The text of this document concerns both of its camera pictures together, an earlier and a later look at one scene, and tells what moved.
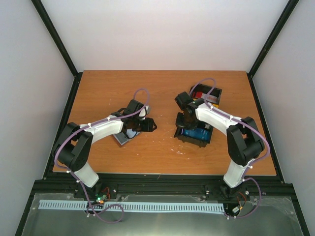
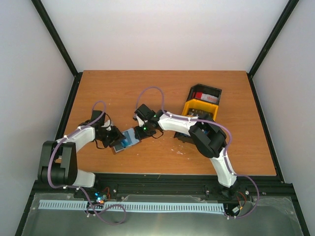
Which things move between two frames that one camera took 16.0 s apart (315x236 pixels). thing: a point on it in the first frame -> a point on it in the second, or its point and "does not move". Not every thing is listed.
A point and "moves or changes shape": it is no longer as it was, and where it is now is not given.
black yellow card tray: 200,134 does not move
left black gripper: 148,126 -> 117,134
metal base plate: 265,216 does not move
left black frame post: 49,25 does not move
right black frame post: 285,14 does not move
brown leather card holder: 121,138 moves or changes shape
